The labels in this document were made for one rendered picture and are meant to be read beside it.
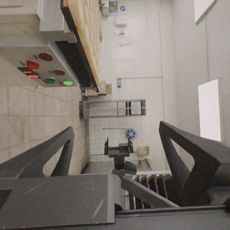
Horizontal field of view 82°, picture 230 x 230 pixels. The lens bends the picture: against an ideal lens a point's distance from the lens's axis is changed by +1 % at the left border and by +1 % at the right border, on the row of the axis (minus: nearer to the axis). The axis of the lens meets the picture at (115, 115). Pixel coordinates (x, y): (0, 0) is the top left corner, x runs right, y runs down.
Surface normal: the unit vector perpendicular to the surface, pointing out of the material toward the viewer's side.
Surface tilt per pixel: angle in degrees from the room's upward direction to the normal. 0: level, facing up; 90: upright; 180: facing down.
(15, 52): 90
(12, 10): 90
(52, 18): 90
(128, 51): 90
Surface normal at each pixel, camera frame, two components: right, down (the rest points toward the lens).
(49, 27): -0.01, -0.18
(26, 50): 0.04, 0.98
